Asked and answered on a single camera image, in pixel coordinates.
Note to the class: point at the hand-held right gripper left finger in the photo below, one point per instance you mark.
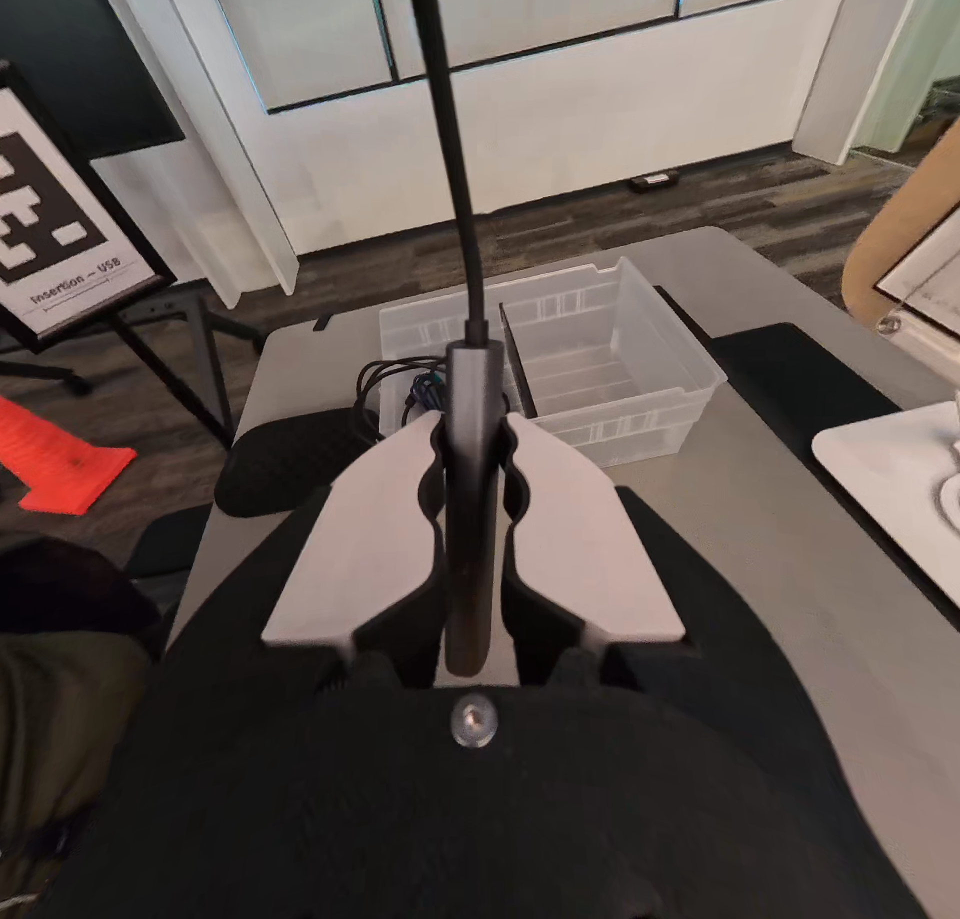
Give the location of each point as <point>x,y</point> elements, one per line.
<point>360,559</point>

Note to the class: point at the grey USB hub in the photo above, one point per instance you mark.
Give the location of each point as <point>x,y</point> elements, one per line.
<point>472,424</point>

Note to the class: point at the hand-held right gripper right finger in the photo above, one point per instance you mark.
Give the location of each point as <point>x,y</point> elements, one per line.
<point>592,559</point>

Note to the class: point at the clear plastic bin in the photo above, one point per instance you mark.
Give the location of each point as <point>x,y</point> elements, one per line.
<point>660,379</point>

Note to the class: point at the black framed marker sign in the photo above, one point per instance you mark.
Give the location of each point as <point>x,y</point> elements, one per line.
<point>45,206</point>

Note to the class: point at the red floor marker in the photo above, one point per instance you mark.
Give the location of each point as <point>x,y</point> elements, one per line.
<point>60,461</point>

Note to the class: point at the small black flat device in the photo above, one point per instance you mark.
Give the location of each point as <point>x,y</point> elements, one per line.
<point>654,182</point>

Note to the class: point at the instruction sheet on wooden stand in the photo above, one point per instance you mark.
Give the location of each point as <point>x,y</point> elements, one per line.
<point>877,259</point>

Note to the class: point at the glass window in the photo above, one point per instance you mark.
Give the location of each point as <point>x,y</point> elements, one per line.
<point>525,4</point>

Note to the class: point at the dark wall panel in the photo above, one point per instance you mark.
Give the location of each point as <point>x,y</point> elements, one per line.
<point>75,49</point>

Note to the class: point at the white metal stand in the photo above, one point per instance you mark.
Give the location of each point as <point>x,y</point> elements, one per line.
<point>877,469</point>

